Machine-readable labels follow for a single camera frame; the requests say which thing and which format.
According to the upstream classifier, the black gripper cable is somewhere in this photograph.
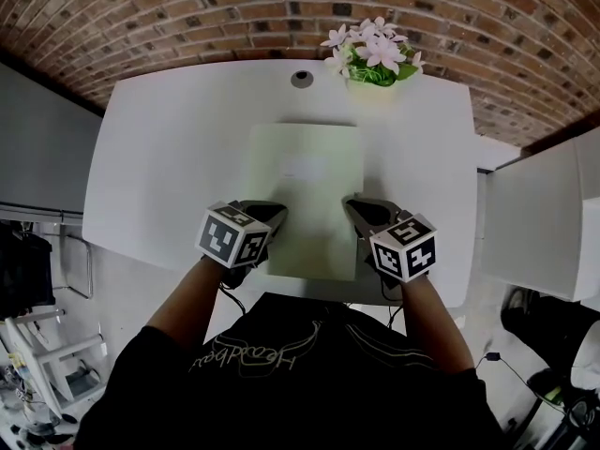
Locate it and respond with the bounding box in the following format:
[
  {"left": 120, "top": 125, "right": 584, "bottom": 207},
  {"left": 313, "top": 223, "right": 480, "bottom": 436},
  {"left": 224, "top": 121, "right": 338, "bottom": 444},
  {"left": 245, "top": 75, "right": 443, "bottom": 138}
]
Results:
[
  {"left": 217, "top": 282, "right": 248, "bottom": 319},
  {"left": 381, "top": 288, "right": 408, "bottom": 331}
]

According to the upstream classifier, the white desk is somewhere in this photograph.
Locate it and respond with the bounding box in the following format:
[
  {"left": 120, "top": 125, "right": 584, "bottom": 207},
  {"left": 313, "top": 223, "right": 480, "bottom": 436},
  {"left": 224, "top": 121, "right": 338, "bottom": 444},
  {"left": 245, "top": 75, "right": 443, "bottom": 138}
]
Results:
[{"left": 82, "top": 58, "right": 480, "bottom": 309}]

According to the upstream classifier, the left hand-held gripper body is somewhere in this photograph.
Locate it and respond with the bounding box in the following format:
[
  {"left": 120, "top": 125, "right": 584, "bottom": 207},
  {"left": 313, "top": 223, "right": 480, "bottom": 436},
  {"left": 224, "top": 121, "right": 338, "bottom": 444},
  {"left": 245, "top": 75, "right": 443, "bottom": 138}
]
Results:
[{"left": 195, "top": 200, "right": 276, "bottom": 290}]

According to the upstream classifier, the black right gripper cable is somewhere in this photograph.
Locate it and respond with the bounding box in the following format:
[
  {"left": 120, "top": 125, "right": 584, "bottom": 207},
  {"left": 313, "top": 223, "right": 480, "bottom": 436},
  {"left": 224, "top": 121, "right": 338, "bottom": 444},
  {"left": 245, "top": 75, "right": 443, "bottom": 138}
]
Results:
[{"left": 381, "top": 288, "right": 408, "bottom": 331}]

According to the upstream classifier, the person's right forearm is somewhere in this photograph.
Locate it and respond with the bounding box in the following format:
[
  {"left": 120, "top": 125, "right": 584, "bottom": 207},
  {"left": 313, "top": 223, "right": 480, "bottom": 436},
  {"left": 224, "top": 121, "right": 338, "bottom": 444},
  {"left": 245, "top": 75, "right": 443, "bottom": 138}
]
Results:
[{"left": 399, "top": 273, "right": 475, "bottom": 375}]

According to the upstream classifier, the black bag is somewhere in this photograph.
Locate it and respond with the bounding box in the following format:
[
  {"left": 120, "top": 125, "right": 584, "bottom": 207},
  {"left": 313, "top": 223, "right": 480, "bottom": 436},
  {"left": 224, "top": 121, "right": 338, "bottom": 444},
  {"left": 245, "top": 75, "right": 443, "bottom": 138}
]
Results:
[{"left": 0, "top": 221, "right": 56, "bottom": 322}]

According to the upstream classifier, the grey cabinet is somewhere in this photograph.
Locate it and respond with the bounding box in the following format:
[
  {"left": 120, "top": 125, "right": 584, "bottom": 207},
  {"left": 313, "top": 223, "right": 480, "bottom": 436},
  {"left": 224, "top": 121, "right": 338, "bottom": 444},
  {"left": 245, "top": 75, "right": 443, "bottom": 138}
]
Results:
[{"left": 0, "top": 61, "right": 105, "bottom": 215}]

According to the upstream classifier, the potted plant with pale flowers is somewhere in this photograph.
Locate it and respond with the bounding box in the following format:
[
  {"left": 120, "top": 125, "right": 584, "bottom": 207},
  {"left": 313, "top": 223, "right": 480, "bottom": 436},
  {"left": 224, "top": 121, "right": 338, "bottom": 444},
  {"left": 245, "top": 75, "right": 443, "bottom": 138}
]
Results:
[{"left": 320, "top": 15, "right": 427, "bottom": 98}]

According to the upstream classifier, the white metal chair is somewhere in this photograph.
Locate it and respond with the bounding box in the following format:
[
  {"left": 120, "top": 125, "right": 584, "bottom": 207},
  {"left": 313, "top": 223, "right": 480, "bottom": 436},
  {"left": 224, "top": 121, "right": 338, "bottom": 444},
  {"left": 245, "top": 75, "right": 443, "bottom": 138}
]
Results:
[{"left": 50, "top": 233, "right": 96, "bottom": 300}]

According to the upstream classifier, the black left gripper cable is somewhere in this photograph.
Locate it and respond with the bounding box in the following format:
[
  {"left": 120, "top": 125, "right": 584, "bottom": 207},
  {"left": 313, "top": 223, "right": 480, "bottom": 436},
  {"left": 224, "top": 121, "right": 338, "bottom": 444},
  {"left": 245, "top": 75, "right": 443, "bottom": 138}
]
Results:
[{"left": 217, "top": 282, "right": 248, "bottom": 319}]

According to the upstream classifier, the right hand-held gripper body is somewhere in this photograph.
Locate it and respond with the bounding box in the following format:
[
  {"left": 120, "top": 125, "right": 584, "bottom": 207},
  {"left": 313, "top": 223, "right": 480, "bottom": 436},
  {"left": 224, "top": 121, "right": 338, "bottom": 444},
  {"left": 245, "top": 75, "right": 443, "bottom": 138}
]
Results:
[{"left": 357, "top": 208, "right": 438, "bottom": 295}]

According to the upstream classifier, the person's black printed shirt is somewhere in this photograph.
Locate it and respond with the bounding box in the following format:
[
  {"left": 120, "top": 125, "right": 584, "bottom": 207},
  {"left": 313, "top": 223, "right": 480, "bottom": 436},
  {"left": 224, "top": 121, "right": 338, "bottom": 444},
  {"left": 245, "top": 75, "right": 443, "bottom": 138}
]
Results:
[{"left": 71, "top": 291, "right": 510, "bottom": 450}]

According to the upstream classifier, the white shelf unit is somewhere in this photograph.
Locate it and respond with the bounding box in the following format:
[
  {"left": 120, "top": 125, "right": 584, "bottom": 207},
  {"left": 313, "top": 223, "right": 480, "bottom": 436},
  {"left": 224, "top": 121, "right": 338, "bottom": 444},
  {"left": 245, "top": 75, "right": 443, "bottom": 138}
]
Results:
[{"left": 476, "top": 127, "right": 600, "bottom": 303}]

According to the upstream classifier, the black power adapter with cable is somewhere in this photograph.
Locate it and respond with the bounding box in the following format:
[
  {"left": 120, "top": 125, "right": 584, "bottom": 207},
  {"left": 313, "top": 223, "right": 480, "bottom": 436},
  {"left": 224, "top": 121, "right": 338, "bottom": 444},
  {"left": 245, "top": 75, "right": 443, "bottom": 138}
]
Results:
[{"left": 473, "top": 351, "right": 548, "bottom": 402}]

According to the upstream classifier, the person's left forearm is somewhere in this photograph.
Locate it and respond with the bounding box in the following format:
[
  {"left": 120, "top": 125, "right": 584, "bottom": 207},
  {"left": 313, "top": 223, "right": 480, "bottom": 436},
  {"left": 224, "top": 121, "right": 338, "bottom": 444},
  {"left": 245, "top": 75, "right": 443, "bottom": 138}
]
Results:
[{"left": 146, "top": 256, "right": 227, "bottom": 352}]

